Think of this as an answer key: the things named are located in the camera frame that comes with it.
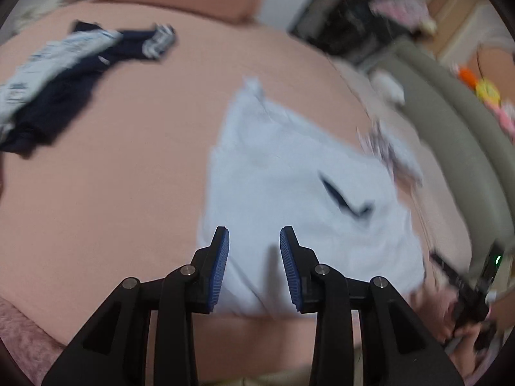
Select white shirt navy collar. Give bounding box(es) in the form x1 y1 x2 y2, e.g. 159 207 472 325
197 76 427 320

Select person's right hand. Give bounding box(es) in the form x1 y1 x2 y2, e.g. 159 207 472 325
440 317 492 376

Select pink toy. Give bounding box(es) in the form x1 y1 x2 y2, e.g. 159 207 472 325
487 102 515 137

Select pink fuzzy blanket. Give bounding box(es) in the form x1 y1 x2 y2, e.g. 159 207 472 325
0 295 65 384

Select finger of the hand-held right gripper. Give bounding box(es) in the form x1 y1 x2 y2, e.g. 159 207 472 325
428 250 489 323

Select white cushion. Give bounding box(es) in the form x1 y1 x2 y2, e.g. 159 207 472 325
368 68 405 103

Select orange yellow toy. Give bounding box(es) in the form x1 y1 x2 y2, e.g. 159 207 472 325
453 64 503 101

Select pink bed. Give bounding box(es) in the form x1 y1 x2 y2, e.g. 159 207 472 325
0 0 475 386

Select pink patterned cloth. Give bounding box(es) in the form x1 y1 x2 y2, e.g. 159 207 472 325
370 0 437 31

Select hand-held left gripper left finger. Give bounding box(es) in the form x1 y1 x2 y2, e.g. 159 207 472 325
42 226 231 386

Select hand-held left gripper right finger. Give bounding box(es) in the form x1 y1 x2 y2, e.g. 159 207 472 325
279 226 463 386

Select navy and white patterned clothes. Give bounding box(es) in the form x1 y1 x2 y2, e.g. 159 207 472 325
0 20 178 159

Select black cabinet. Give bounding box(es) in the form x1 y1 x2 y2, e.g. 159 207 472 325
290 0 411 63

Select white patterned garment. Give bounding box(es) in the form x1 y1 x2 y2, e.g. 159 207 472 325
356 123 423 188

